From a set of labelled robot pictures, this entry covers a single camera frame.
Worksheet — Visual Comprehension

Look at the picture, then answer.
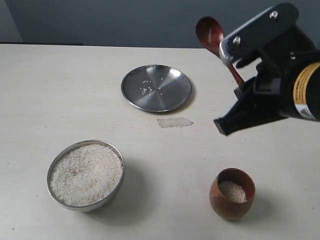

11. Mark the round steel plate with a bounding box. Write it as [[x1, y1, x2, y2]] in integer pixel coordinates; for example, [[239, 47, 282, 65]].
[[121, 64, 193, 113]]

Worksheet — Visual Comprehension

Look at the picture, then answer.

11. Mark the clear tape patch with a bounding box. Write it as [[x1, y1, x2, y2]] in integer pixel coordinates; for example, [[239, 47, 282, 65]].
[[157, 117, 194, 128]]

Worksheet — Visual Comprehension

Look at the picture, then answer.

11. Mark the steel bowl of rice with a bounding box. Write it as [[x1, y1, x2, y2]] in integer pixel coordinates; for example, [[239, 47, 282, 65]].
[[46, 140, 125, 212]]

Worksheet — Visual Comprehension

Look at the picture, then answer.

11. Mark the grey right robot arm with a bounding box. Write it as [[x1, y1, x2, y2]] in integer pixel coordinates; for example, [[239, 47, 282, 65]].
[[214, 2, 320, 136]]

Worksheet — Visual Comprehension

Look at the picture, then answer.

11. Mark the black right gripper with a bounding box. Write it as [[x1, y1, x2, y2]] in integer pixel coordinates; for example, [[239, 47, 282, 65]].
[[213, 2, 320, 136]]

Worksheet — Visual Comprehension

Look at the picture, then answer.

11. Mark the dark red wooden spoon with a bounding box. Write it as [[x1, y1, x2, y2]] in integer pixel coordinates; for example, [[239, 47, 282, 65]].
[[195, 16, 246, 89]]

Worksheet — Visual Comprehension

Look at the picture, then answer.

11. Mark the wooden cup with rice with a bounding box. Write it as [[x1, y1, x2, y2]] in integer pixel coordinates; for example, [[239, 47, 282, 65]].
[[209, 168, 256, 221]]

